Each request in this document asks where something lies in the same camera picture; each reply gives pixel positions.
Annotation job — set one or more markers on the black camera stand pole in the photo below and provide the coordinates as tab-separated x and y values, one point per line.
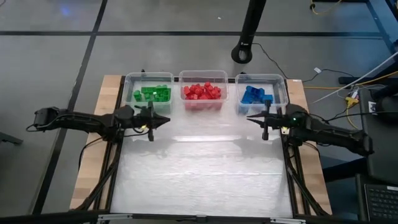
248	31

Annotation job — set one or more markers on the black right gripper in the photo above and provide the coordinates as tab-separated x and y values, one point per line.
280	120

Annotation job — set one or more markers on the clear plastic bin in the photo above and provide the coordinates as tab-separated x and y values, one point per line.
129	79
186	77
280	87

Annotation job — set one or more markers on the red plastic building block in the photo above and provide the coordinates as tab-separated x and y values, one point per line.
194	87
204	97
208	85
216	96
217	90
212	91
199	92
191	96

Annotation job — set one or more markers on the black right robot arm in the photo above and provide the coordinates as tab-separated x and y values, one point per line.
329	132

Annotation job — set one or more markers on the black monitor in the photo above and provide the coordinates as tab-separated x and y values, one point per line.
382	149

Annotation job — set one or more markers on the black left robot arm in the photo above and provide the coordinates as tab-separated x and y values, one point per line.
81	121

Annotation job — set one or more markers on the grey furniture foot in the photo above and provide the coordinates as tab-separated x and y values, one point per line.
9	138

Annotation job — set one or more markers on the dark metal beam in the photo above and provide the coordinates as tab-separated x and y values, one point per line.
377	18

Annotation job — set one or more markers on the white paper tag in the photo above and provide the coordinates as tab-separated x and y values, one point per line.
317	70

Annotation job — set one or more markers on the large red building block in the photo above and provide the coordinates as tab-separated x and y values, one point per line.
186	91

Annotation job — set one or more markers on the black laptop keyboard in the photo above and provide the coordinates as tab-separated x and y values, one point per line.
382	202

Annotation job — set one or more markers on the green plastic building block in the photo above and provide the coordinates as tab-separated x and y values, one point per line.
168	95
137	95
148	90
158	98
161	88
148	97

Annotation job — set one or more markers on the yellow power plug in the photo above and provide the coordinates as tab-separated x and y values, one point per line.
351	101

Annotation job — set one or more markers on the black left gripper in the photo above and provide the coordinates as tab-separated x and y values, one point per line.
136	119

